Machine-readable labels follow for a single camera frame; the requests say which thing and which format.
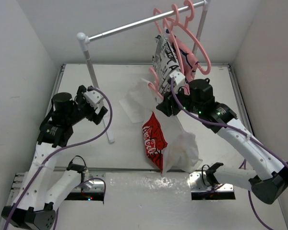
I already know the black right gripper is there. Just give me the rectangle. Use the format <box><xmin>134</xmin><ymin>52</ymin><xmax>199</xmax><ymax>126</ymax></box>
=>
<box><xmin>157</xmin><ymin>83</ymin><xmax>202</xmax><ymax>115</ymax></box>

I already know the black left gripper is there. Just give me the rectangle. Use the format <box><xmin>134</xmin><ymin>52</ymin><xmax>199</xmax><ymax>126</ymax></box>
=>
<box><xmin>66</xmin><ymin>87</ymin><xmax>107</xmax><ymax>126</ymax></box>

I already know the white red print t-shirt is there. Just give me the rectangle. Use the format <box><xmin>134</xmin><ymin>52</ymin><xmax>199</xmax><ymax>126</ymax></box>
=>
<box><xmin>120</xmin><ymin>79</ymin><xmax>202</xmax><ymax>174</ymax></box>

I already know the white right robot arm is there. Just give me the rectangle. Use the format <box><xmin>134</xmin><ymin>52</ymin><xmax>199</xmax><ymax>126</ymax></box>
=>
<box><xmin>157</xmin><ymin>77</ymin><xmax>288</xmax><ymax>205</ymax></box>

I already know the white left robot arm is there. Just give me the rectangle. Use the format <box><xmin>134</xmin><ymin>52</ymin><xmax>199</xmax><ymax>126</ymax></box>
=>
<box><xmin>1</xmin><ymin>85</ymin><xmax>113</xmax><ymax>230</ymax></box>

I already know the black white print shirt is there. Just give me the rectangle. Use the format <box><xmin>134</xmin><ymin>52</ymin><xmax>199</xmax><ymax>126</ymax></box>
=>
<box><xmin>152</xmin><ymin>34</ymin><xmax>180</xmax><ymax>95</ymax></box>

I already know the pink print shirt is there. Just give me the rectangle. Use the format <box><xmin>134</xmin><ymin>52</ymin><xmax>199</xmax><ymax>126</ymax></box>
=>
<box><xmin>175</xmin><ymin>37</ymin><xmax>199</xmax><ymax>83</ymax></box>

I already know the pink hanger holding print shirt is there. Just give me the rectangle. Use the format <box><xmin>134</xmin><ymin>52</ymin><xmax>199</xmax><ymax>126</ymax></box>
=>
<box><xmin>155</xmin><ymin>4</ymin><xmax>184</xmax><ymax>73</ymax></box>

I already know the white silver clothes rack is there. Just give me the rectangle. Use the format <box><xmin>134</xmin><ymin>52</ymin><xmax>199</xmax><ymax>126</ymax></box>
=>
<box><xmin>76</xmin><ymin>0</ymin><xmax>209</xmax><ymax>144</ymax></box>

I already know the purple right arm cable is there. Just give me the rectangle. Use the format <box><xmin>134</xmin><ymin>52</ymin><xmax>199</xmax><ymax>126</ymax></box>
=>
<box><xmin>170</xmin><ymin>78</ymin><xmax>288</xmax><ymax>230</ymax></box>

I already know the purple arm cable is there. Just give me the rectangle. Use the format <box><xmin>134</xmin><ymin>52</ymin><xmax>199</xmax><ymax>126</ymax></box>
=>
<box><xmin>2</xmin><ymin>87</ymin><xmax>113</xmax><ymax>230</ymax></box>
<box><xmin>170</xmin><ymin>78</ymin><xmax>288</xmax><ymax>230</ymax></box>

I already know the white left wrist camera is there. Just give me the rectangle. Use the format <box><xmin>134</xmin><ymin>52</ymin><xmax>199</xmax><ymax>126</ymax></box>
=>
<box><xmin>84</xmin><ymin>90</ymin><xmax>104</xmax><ymax>109</ymax></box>

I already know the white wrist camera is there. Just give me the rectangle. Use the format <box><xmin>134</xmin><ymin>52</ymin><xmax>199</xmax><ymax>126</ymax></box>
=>
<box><xmin>84</xmin><ymin>90</ymin><xmax>104</xmax><ymax>109</ymax></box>
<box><xmin>168</xmin><ymin>70</ymin><xmax>185</xmax><ymax>93</ymax></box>

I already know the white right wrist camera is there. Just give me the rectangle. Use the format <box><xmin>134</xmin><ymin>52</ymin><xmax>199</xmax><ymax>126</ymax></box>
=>
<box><xmin>168</xmin><ymin>70</ymin><xmax>185</xmax><ymax>93</ymax></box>

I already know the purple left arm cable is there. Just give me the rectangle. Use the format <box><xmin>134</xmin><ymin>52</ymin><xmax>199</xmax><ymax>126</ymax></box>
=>
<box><xmin>2</xmin><ymin>87</ymin><xmax>113</xmax><ymax>230</ymax></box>

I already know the silver front mounting rail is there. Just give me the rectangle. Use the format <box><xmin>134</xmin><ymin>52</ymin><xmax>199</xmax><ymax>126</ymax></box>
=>
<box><xmin>13</xmin><ymin>167</ymin><xmax>276</xmax><ymax>192</ymax></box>

